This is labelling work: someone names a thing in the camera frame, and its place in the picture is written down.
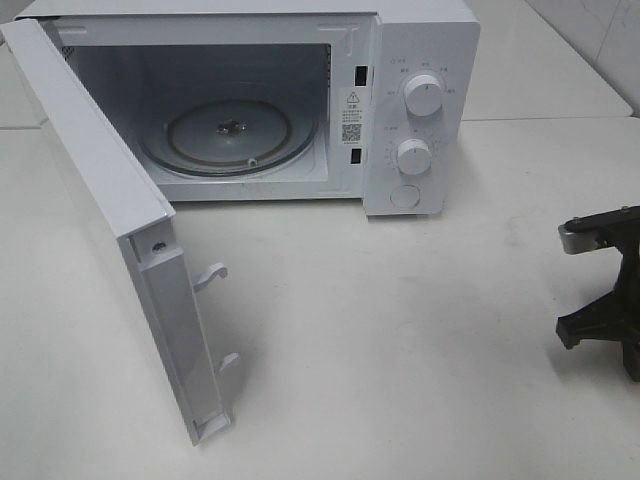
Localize lower white timer knob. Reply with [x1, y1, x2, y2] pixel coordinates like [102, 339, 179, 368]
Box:
[397, 139, 432, 176]

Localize upper white power knob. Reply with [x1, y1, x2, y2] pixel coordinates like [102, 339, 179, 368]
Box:
[404, 73, 443, 117]

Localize round door release button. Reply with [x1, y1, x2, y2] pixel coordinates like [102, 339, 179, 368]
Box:
[390, 185, 421, 210]

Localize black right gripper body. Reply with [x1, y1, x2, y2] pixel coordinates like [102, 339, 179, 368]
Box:
[556, 242, 639, 383]

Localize white microwave door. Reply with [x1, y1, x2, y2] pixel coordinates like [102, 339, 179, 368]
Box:
[1, 19, 239, 445]

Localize glass microwave turntable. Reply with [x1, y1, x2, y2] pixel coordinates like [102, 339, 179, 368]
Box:
[139, 99, 318, 177]

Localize white warning label sticker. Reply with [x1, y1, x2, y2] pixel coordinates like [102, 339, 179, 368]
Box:
[338, 86, 369, 147]

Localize white microwave oven body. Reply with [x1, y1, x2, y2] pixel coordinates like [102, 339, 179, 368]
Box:
[10, 1, 481, 216]

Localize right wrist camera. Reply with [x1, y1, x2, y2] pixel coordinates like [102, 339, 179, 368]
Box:
[558, 206, 639, 255]

